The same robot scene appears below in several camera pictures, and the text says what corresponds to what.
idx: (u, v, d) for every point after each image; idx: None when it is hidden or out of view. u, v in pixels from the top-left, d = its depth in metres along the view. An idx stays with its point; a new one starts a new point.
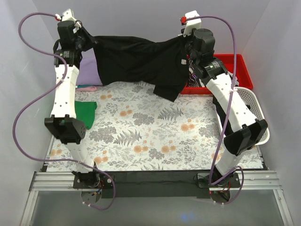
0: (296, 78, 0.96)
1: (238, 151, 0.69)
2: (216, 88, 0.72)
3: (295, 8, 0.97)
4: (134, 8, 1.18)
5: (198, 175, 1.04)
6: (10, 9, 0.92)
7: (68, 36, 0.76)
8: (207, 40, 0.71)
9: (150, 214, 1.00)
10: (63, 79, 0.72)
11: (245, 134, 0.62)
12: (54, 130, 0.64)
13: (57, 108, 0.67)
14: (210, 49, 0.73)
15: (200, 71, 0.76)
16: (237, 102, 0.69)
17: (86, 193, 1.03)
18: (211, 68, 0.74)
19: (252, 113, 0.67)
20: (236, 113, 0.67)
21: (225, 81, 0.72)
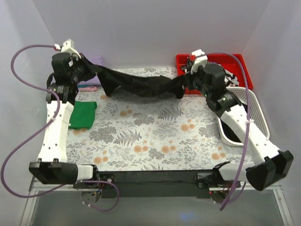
0: (296, 79, 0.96)
1: (264, 188, 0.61)
2: (232, 120, 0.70)
3: (296, 8, 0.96)
4: (134, 8, 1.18)
5: (198, 175, 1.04)
6: (10, 9, 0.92)
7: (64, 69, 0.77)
8: (218, 75, 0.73)
9: (150, 214, 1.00)
10: (55, 117, 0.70)
11: (269, 167, 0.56)
12: (42, 176, 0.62)
13: (45, 150, 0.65)
14: (221, 83, 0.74)
15: (213, 104, 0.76)
16: (254, 133, 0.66)
17: (86, 193, 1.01)
18: (225, 100, 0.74)
19: (273, 144, 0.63)
20: (256, 145, 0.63)
21: (240, 112, 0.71)
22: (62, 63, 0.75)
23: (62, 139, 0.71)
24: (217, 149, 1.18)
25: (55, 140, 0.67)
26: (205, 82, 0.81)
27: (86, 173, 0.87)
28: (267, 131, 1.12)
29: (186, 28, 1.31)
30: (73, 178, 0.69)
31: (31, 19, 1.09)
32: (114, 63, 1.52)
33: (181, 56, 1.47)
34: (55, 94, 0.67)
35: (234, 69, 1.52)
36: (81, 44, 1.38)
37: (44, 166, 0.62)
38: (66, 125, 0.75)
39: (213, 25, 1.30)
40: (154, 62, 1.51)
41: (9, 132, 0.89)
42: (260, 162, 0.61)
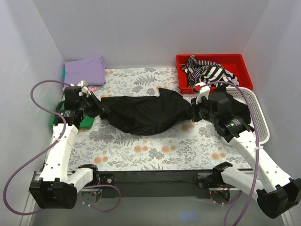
0: (296, 79, 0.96)
1: (276, 214, 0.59)
2: (241, 146, 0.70)
3: (296, 8, 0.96)
4: (134, 8, 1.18)
5: (198, 175, 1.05)
6: (10, 9, 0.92)
7: (74, 97, 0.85)
8: (222, 100, 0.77)
9: (150, 214, 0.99)
10: (59, 138, 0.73)
11: (281, 196, 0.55)
12: (42, 196, 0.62)
13: (47, 171, 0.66)
14: (226, 108, 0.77)
15: (221, 129, 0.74)
16: (265, 160, 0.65)
17: (86, 193, 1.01)
18: (233, 125, 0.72)
19: (284, 172, 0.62)
20: (266, 173, 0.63)
21: (249, 138, 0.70)
22: (73, 91, 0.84)
23: (66, 161, 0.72)
24: (217, 149, 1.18)
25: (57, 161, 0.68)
26: (211, 109, 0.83)
27: (85, 179, 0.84)
28: (267, 131, 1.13)
29: (186, 29, 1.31)
30: (72, 202, 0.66)
31: (31, 20, 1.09)
32: (114, 63, 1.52)
33: (181, 57, 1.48)
34: (63, 119, 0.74)
35: (234, 69, 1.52)
36: (82, 44, 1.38)
37: (44, 186, 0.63)
38: (69, 149, 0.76)
39: (213, 26, 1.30)
40: (154, 62, 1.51)
41: (9, 131, 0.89)
42: (272, 190, 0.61)
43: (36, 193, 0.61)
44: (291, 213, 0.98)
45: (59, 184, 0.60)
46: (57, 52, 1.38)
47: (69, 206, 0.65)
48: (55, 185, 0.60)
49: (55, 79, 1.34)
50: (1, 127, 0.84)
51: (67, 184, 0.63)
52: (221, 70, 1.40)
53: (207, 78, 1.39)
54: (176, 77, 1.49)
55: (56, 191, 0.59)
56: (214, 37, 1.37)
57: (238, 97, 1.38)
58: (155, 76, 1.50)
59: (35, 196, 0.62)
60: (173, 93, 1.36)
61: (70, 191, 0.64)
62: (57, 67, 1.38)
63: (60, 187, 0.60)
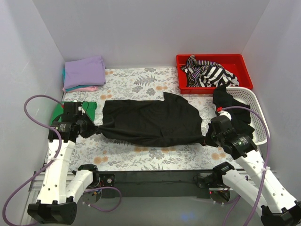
0: (296, 79, 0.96)
1: None
2: (248, 165, 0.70)
3: (296, 8, 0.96)
4: (134, 7, 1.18)
5: (198, 175, 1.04)
6: (10, 10, 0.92)
7: (72, 111, 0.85)
8: (223, 121, 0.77)
9: (150, 214, 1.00)
10: (55, 158, 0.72)
11: (285, 218, 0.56)
12: (40, 217, 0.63)
13: (45, 193, 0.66)
14: (229, 127, 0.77)
15: (228, 147, 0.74)
16: (271, 181, 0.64)
17: (86, 193, 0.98)
18: (240, 144, 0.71)
19: (290, 195, 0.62)
20: (273, 195, 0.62)
21: (256, 158, 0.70)
22: (72, 103, 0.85)
23: (64, 180, 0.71)
24: (217, 149, 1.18)
25: (55, 181, 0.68)
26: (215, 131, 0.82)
27: (85, 183, 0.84)
28: (267, 131, 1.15)
29: (186, 28, 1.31)
30: (72, 218, 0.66)
31: (31, 19, 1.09)
32: (114, 63, 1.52)
33: (181, 57, 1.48)
34: (59, 134, 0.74)
35: (234, 69, 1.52)
36: (82, 44, 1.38)
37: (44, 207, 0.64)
38: (67, 167, 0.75)
39: (213, 26, 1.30)
40: (154, 62, 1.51)
41: (9, 131, 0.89)
42: (278, 213, 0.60)
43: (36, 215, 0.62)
44: None
45: (58, 207, 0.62)
46: (57, 52, 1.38)
47: (68, 222, 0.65)
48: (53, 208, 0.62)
49: (55, 79, 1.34)
50: (1, 127, 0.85)
51: (65, 204, 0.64)
52: (221, 70, 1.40)
53: (207, 78, 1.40)
54: (176, 77, 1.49)
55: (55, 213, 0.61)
56: (214, 37, 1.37)
57: (238, 97, 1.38)
58: (155, 76, 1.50)
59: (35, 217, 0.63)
60: (179, 98, 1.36)
61: (69, 210, 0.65)
62: (57, 67, 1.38)
63: (58, 210, 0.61)
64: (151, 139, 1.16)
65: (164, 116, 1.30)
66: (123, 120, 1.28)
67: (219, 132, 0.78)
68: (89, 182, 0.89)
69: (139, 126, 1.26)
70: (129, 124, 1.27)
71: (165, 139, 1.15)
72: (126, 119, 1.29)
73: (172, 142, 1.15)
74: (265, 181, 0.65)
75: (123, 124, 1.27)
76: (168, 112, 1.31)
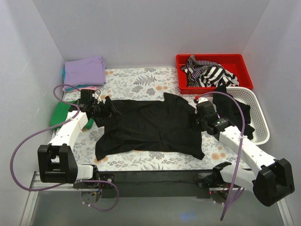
0: (296, 79, 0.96)
1: (271, 202, 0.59)
2: (227, 138, 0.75)
3: (296, 9, 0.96)
4: (134, 7, 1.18)
5: (198, 175, 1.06)
6: (10, 10, 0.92)
7: (88, 96, 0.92)
8: (206, 104, 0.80)
9: (150, 214, 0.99)
10: (72, 118, 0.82)
11: (265, 173, 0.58)
12: (46, 161, 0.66)
13: (57, 139, 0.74)
14: (212, 111, 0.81)
15: (209, 128, 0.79)
16: (248, 147, 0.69)
17: (86, 193, 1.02)
18: (219, 123, 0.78)
19: (268, 155, 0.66)
20: (252, 157, 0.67)
21: (233, 131, 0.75)
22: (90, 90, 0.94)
23: (73, 139, 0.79)
24: (217, 149, 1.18)
25: (67, 132, 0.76)
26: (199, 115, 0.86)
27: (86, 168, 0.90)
28: (267, 132, 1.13)
29: (186, 28, 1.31)
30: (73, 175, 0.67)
31: (31, 18, 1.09)
32: (114, 63, 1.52)
33: (181, 57, 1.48)
34: (77, 107, 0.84)
35: (234, 69, 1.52)
36: (82, 44, 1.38)
37: (52, 151, 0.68)
38: (77, 131, 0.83)
39: (213, 25, 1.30)
40: (154, 62, 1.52)
41: (9, 131, 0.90)
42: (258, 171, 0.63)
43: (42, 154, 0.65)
44: (291, 213, 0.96)
45: (66, 149, 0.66)
46: (57, 52, 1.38)
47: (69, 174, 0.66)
48: (61, 149, 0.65)
49: (55, 79, 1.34)
50: (1, 128, 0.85)
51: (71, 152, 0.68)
52: (221, 70, 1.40)
53: (207, 78, 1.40)
54: (176, 77, 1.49)
55: (61, 154, 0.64)
56: (214, 37, 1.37)
57: (238, 97, 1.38)
58: (155, 76, 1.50)
59: (40, 161, 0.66)
60: (179, 98, 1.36)
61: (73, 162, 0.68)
62: (57, 67, 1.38)
63: (66, 151, 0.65)
64: (152, 143, 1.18)
65: (164, 116, 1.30)
66: (123, 120, 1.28)
67: (203, 116, 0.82)
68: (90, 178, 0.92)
69: (139, 126, 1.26)
70: (129, 123, 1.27)
71: (165, 144, 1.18)
72: (127, 119, 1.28)
73: (170, 145, 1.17)
74: (242, 147, 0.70)
75: (124, 125, 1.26)
76: (168, 113, 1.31)
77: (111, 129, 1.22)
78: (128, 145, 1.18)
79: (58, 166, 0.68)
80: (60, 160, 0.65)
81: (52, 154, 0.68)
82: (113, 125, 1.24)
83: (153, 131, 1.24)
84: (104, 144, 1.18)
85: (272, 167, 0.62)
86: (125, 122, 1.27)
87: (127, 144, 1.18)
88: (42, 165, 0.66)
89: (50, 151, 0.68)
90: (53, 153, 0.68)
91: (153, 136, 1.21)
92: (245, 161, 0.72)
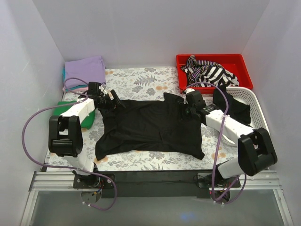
0: (296, 79, 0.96)
1: (255, 169, 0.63)
2: (212, 120, 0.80)
3: (296, 8, 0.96)
4: (134, 7, 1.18)
5: (198, 175, 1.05)
6: (10, 10, 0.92)
7: (95, 88, 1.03)
8: (194, 93, 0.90)
9: (150, 214, 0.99)
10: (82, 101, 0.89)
11: (245, 139, 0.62)
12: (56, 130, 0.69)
13: (67, 112, 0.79)
14: (200, 100, 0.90)
15: (197, 115, 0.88)
16: (230, 123, 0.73)
17: (86, 193, 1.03)
18: (205, 109, 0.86)
19: (248, 127, 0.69)
20: (233, 129, 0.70)
21: (217, 113, 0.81)
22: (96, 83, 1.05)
23: (81, 117, 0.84)
24: None
25: (76, 108, 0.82)
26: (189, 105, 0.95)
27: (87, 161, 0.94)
28: (267, 132, 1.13)
29: (186, 28, 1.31)
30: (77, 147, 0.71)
31: (31, 18, 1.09)
32: (114, 63, 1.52)
33: (182, 57, 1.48)
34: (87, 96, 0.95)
35: (234, 69, 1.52)
36: (82, 44, 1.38)
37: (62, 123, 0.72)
38: (85, 113, 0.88)
39: (213, 25, 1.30)
40: (154, 62, 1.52)
41: (9, 131, 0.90)
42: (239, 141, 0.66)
43: (53, 122, 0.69)
44: (291, 213, 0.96)
45: (75, 118, 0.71)
46: (57, 52, 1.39)
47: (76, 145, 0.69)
48: (71, 119, 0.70)
49: (55, 79, 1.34)
50: (1, 127, 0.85)
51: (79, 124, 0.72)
52: (221, 70, 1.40)
53: (207, 78, 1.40)
54: (176, 77, 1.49)
55: (70, 123, 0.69)
56: (214, 36, 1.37)
57: (238, 97, 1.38)
58: (155, 76, 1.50)
59: (51, 130, 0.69)
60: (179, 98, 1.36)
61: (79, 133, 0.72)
62: (57, 67, 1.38)
63: (75, 121, 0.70)
64: (152, 143, 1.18)
65: (164, 116, 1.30)
66: (123, 120, 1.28)
67: (192, 104, 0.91)
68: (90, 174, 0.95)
69: (139, 126, 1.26)
70: (129, 123, 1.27)
71: (165, 144, 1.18)
72: (127, 119, 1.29)
73: (170, 145, 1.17)
74: (225, 124, 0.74)
75: (124, 125, 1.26)
76: (168, 113, 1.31)
77: (111, 129, 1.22)
78: (128, 145, 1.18)
79: (65, 137, 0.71)
80: (69, 129, 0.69)
81: (61, 125, 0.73)
82: (113, 125, 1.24)
83: (154, 131, 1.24)
84: (104, 144, 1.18)
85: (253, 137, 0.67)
86: (125, 121, 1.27)
87: (127, 144, 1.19)
88: (51, 133, 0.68)
89: (60, 123, 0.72)
90: (62, 125, 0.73)
91: (153, 136, 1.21)
92: (229, 138, 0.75)
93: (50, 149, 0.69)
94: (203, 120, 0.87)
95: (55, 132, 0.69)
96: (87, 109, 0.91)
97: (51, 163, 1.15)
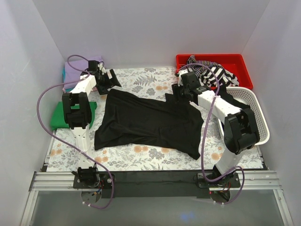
0: (295, 78, 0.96)
1: (238, 147, 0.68)
2: (203, 99, 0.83)
3: (296, 8, 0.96)
4: (134, 7, 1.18)
5: (198, 175, 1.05)
6: (10, 8, 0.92)
7: (94, 67, 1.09)
8: (189, 74, 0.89)
9: (149, 214, 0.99)
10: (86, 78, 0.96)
11: (230, 119, 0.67)
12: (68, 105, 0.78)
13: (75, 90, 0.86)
14: (194, 80, 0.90)
15: (190, 95, 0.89)
16: (220, 102, 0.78)
17: (86, 193, 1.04)
18: (199, 90, 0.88)
19: (235, 107, 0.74)
20: (221, 109, 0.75)
21: (209, 93, 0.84)
22: (95, 62, 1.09)
23: (87, 93, 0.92)
24: (217, 149, 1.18)
25: (83, 85, 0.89)
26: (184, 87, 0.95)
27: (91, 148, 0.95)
28: (267, 131, 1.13)
29: (186, 28, 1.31)
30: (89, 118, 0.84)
31: (31, 18, 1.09)
32: (114, 63, 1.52)
33: (181, 57, 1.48)
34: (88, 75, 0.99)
35: (234, 69, 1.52)
36: (82, 44, 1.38)
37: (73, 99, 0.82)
38: (90, 89, 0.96)
39: (213, 25, 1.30)
40: (154, 62, 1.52)
41: (9, 131, 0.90)
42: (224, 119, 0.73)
43: (66, 99, 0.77)
44: (291, 214, 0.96)
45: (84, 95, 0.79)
46: (57, 52, 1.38)
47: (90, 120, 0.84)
48: (81, 95, 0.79)
49: (55, 79, 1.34)
50: (1, 128, 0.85)
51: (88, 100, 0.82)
52: (221, 70, 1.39)
53: (207, 78, 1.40)
54: (176, 77, 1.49)
55: (81, 98, 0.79)
56: (214, 37, 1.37)
57: (238, 97, 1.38)
58: (155, 76, 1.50)
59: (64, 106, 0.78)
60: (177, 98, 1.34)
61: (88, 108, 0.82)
62: (57, 67, 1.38)
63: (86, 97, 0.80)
64: (148, 138, 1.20)
65: (163, 114, 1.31)
66: (125, 113, 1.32)
67: (186, 85, 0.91)
68: (89, 167, 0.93)
69: (141, 119, 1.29)
70: (130, 116, 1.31)
71: (164, 143, 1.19)
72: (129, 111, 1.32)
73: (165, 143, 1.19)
74: (215, 104, 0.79)
75: (124, 116, 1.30)
76: (168, 112, 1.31)
77: (110, 121, 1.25)
78: (126, 138, 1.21)
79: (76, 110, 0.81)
80: (80, 102, 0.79)
81: (72, 100, 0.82)
82: (112, 115, 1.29)
83: (152, 129, 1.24)
84: (102, 135, 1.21)
85: (240, 118, 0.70)
86: (129, 113, 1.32)
87: (125, 137, 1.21)
88: (65, 108, 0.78)
89: (71, 99, 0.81)
90: (73, 100, 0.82)
91: (151, 131, 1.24)
92: (218, 117, 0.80)
93: (66, 121, 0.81)
94: (195, 100, 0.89)
95: (68, 107, 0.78)
96: (91, 85, 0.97)
97: (51, 163, 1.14)
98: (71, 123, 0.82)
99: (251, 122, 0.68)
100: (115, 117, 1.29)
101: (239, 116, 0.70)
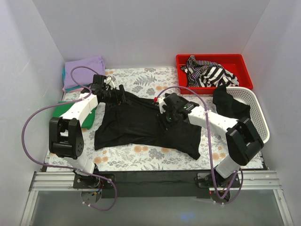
0: (295, 79, 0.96)
1: (246, 158, 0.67)
2: (195, 117, 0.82)
3: (296, 8, 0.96)
4: (134, 7, 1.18)
5: (198, 175, 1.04)
6: (10, 9, 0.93)
7: (100, 81, 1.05)
8: (171, 95, 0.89)
9: (149, 213, 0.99)
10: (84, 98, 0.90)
11: (231, 133, 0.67)
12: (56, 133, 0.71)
13: (68, 113, 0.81)
14: (178, 100, 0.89)
15: (179, 115, 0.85)
16: (215, 117, 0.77)
17: (86, 193, 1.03)
18: (186, 108, 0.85)
19: (231, 119, 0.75)
20: (218, 124, 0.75)
21: (199, 109, 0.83)
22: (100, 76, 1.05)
23: (82, 116, 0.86)
24: (217, 149, 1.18)
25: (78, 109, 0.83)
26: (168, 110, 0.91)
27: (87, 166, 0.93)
28: (267, 132, 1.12)
29: (186, 28, 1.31)
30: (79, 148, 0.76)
31: (31, 18, 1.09)
32: (114, 63, 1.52)
33: (181, 56, 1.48)
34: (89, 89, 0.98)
35: (234, 69, 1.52)
36: (81, 44, 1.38)
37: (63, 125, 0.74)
38: (87, 109, 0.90)
39: (213, 25, 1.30)
40: (154, 62, 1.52)
41: (9, 131, 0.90)
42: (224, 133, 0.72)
43: (54, 125, 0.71)
44: (291, 214, 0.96)
45: (75, 123, 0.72)
46: (57, 52, 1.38)
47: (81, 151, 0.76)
48: (71, 123, 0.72)
49: (55, 79, 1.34)
50: (1, 127, 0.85)
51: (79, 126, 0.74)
52: (221, 70, 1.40)
53: (207, 78, 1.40)
54: (176, 77, 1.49)
55: (71, 126, 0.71)
56: (214, 37, 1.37)
57: (238, 97, 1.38)
58: (155, 76, 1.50)
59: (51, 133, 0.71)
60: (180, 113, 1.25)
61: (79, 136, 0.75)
62: (57, 67, 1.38)
63: (75, 125, 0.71)
64: (148, 138, 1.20)
65: None
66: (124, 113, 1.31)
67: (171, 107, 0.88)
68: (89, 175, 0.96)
69: (141, 119, 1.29)
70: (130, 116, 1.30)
71: (164, 144, 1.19)
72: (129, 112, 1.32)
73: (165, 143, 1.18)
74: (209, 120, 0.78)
75: (124, 117, 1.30)
76: None
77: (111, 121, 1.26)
78: (126, 138, 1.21)
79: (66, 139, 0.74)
80: (69, 131, 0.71)
81: (62, 127, 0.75)
82: (112, 115, 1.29)
83: (152, 129, 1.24)
84: (102, 135, 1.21)
85: (238, 128, 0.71)
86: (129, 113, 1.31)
87: (125, 137, 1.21)
88: (52, 136, 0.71)
89: (60, 124, 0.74)
90: (62, 126, 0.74)
91: (151, 131, 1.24)
92: (215, 132, 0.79)
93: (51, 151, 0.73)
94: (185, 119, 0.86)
95: (56, 134, 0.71)
96: (89, 107, 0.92)
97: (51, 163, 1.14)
98: (58, 153, 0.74)
99: (251, 130, 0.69)
100: (115, 117, 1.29)
101: (237, 126, 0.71)
